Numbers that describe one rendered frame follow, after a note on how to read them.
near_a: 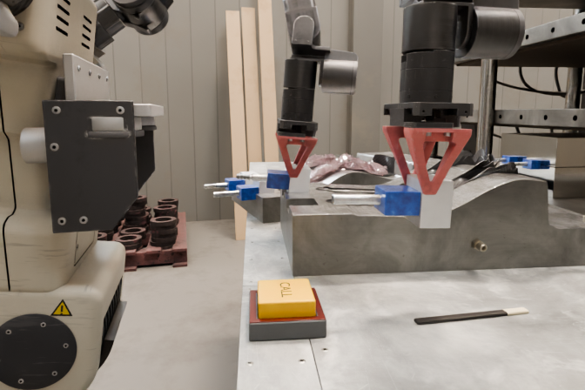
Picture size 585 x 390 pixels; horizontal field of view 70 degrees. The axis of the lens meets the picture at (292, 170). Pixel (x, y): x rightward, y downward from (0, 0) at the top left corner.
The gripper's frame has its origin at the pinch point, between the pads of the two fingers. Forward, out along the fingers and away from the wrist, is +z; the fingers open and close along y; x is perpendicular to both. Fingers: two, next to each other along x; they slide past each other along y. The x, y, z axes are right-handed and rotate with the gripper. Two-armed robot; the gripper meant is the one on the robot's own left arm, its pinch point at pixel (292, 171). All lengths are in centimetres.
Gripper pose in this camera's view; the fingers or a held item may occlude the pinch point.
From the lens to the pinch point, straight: 76.2
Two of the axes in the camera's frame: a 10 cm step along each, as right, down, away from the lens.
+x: -9.9, -0.6, -1.0
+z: -0.8, 9.8, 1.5
